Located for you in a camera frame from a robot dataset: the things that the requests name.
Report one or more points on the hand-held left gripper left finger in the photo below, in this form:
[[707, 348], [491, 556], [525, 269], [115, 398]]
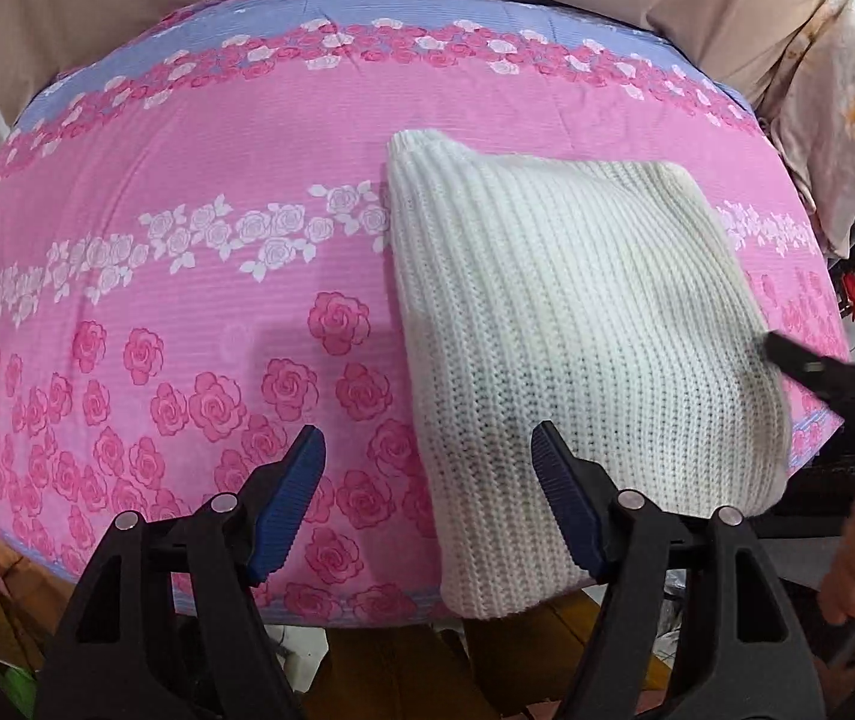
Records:
[[285, 510]]

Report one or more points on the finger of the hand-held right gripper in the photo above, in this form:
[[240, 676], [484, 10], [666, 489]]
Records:
[[832, 382]]

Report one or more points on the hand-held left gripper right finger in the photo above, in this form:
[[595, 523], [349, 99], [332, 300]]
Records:
[[566, 502]]

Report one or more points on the white red navy knit sweater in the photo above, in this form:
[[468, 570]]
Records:
[[562, 315]]

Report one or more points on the floral pillow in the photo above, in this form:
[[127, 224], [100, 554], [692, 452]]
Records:
[[840, 112]]

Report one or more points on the pink floral bed sheet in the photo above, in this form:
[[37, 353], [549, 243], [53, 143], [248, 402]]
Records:
[[210, 150]]

